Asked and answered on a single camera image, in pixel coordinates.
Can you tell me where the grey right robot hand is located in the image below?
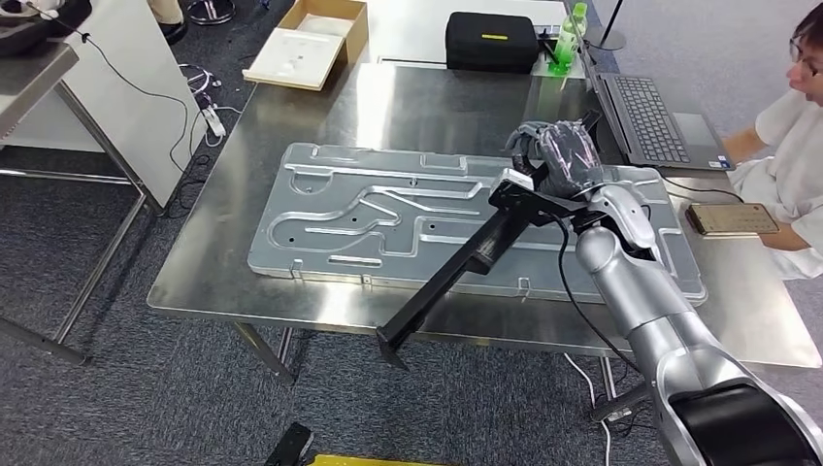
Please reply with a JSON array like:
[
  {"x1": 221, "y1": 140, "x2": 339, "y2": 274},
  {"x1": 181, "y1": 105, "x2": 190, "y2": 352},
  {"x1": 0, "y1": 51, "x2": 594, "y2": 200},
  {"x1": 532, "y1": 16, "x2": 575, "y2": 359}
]
[{"x1": 504, "y1": 119, "x2": 606, "y2": 201}]

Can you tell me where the long black metal part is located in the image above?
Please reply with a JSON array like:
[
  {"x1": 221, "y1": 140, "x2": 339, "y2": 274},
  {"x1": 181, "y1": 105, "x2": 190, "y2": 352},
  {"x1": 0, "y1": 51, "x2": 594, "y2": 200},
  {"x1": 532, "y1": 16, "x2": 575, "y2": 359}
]
[{"x1": 375, "y1": 109, "x2": 603, "y2": 373}]

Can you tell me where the steel workbench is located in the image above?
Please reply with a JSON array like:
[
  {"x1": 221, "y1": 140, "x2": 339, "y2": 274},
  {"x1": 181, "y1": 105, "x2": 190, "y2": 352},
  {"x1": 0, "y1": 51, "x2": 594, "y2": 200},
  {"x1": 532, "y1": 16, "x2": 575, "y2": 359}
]
[{"x1": 146, "y1": 60, "x2": 823, "y2": 387}]

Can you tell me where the grey laptop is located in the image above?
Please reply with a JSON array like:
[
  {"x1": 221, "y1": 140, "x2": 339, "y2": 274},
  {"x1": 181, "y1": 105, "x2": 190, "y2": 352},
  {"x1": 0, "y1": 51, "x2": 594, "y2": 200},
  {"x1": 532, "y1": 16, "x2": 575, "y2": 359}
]
[{"x1": 569, "y1": 25, "x2": 737, "y2": 172}]

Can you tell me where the green plastic bottle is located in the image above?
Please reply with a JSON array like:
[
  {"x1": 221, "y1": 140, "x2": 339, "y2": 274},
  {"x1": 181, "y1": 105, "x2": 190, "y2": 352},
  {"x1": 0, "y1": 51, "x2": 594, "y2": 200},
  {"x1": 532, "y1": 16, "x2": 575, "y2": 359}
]
[{"x1": 553, "y1": 1, "x2": 589, "y2": 73}]

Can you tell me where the black pole stand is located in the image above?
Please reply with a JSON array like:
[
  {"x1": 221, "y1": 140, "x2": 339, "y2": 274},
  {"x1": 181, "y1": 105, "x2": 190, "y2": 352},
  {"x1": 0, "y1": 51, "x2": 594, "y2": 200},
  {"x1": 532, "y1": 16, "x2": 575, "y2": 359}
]
[{"x1": 584, "y1": 0, "x2": 628, "y2": 52}]

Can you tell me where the black zip case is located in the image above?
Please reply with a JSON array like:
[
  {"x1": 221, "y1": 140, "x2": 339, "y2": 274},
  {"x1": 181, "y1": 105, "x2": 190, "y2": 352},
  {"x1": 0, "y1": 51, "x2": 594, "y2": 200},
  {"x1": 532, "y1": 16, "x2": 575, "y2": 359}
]
[{"x1": 444, "y1": 11, "x2": 540, "y2": 73}]

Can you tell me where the brown flat case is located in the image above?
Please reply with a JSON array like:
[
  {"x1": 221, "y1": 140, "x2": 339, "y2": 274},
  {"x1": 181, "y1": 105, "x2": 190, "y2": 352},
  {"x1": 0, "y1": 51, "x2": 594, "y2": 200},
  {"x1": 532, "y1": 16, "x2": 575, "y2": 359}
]
[{"x1": 684, "y1": 202, "x2": 780, "y2": 238}]

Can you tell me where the grey stamped metal panel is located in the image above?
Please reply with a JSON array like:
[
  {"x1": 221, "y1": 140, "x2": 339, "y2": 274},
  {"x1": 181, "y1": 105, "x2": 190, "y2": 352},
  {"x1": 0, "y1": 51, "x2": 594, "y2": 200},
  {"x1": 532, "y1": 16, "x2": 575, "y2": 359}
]
[{"x1": 247, "y1": 142, "x2": 708, "y2": 307}]

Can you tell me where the person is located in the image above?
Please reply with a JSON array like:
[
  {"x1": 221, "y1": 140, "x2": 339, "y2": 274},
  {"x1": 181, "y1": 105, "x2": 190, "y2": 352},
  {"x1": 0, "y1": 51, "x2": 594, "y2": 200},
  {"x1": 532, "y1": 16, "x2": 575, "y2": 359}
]
[
  {"x1": 719, "y1": 3, "x2": 823, "y2": 281},
  {"x1": 146, "y1": 0, "x2": 189, "y2": 47}
]

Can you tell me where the open cardboard box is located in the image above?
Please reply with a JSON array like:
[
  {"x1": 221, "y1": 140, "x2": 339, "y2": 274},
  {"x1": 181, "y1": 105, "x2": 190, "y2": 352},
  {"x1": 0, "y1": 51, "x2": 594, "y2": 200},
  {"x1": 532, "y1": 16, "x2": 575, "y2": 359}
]
[{"x1": 242, "y1": 0, "x2": 370, "y2": 92}]

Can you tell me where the white foam tray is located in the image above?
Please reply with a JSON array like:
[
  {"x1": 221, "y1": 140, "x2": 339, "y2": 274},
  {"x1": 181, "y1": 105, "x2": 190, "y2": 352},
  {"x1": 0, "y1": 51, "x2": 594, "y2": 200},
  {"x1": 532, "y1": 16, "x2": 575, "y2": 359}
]
[{"x1": 244, "y1": 26, "x2": 346, "y2": 88}]

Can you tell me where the white power strip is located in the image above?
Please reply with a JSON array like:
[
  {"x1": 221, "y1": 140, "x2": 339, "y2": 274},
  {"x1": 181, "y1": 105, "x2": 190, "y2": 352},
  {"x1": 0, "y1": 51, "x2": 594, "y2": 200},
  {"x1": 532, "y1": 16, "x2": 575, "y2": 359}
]
[{"x1": 200, "y1": 106, "x2": 227, "y2": 138}]

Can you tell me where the yellow floor tape square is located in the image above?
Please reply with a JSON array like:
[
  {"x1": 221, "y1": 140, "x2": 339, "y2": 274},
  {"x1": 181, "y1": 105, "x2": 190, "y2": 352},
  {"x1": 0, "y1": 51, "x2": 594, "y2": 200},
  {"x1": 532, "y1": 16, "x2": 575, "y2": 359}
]
[{"x1": 308, "y1": 452, "x2": 451, "y2": 466}]

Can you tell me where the black robot foot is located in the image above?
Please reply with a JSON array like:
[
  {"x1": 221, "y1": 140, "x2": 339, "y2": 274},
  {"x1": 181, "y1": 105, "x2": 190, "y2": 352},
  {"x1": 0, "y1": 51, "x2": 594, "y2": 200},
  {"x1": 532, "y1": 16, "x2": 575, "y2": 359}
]
[{"x1": 263, "y1": 420, "x2": 315, "y2": 466}]

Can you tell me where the white board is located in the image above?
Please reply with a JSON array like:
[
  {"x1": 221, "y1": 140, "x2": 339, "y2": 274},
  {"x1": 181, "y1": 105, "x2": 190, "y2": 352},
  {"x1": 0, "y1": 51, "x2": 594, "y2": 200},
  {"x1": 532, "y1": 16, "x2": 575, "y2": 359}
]
[{"x1": 0, "y1": 0, "x2": 211, "y2": 209}]

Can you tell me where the steel table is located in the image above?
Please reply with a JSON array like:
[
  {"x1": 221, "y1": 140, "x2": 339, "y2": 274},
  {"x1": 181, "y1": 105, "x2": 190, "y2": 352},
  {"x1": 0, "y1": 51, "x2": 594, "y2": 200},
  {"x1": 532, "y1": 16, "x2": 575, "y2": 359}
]
[{"x1": 0, "y1": 41, "x2": 162, "y2": 368}]

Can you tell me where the black and white headset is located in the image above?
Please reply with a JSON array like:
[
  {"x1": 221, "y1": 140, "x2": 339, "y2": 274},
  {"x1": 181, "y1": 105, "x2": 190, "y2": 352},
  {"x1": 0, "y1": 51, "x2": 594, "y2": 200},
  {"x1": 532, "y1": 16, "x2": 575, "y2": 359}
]
[{"x1": 0, "y1": 0, "x2": 94, "y2": 58}]

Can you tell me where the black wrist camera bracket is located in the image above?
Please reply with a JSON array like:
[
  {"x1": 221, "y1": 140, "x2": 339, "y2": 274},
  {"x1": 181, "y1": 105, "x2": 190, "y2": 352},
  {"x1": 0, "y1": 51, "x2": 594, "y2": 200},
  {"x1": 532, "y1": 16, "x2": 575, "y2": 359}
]
[{"x1": 488, "y1": 183, "x2": 603, "y2": 225}]

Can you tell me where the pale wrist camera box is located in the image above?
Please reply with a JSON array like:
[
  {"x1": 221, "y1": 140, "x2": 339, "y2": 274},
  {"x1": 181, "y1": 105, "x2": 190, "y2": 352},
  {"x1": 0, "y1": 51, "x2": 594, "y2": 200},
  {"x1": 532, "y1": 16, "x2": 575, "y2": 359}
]
[{"x1": 488, "y1": 168, "x2": 536, "y2": 197}]

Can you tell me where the black bench cable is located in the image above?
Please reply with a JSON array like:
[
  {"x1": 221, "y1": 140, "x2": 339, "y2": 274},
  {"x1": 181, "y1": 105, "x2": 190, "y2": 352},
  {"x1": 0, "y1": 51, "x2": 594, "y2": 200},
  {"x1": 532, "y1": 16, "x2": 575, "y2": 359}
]
[{"x1": 662, "y1": 175, "x2": 745, "y2": 205}]

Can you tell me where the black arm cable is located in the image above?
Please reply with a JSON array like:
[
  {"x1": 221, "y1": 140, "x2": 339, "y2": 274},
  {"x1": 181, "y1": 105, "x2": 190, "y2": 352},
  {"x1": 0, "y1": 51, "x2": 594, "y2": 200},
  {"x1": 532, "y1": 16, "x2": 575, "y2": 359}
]
[{"x1": 553, "y1": 215, "x2": 644, "y2": 376}]

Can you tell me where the white floor cable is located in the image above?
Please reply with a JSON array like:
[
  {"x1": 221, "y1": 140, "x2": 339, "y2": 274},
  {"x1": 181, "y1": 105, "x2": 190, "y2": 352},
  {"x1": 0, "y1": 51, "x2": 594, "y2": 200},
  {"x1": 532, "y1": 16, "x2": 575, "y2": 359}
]
[{"x1": 564, "y1": 351, "x2": 612, "y2": 466}]

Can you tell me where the white power strip cable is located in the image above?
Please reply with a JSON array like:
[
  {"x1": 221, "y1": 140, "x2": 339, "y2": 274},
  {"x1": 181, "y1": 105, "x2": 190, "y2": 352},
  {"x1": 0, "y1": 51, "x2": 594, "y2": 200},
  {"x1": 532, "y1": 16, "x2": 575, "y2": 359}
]
[{"x1": 204, "y1": 102, "x2": 245, "y2": 150}]

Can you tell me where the chrome stanchion post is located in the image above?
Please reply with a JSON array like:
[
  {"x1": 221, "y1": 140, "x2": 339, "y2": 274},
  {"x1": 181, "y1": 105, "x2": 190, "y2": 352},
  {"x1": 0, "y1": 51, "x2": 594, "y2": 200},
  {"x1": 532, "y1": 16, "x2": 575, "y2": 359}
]
[{"x1": 186, "y1": 0, "x2": 237, "y2": 27}]

